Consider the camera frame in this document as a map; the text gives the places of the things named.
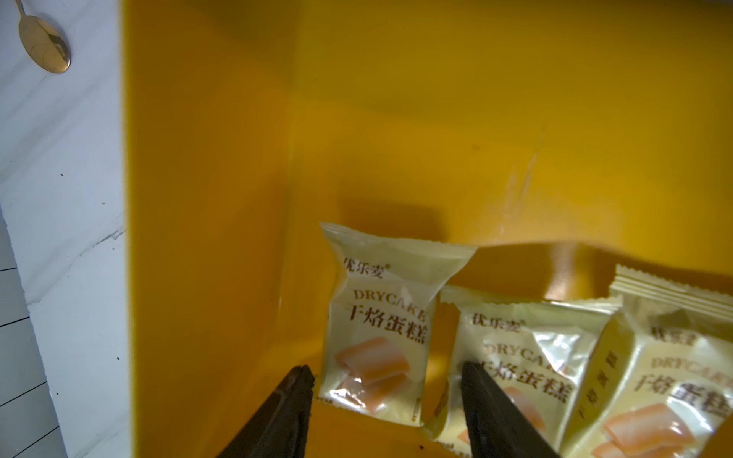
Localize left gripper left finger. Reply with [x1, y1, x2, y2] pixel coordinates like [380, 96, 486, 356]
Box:
[218, 366, 315, 458]

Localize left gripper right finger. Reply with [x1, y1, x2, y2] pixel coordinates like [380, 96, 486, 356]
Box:
[461, 362, 559, 458]

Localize yellow cookie packet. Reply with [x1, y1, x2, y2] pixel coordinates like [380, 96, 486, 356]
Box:
[428, 285, 622, 457]
[318, 223, 477, 427]
[560, 266, 732, 457]

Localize yellow top drawer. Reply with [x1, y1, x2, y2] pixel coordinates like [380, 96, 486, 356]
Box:
[123, 1, 732, 457]

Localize gold spoon teal handle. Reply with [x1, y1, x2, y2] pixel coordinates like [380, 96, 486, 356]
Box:
[15, 0, 72, 74]

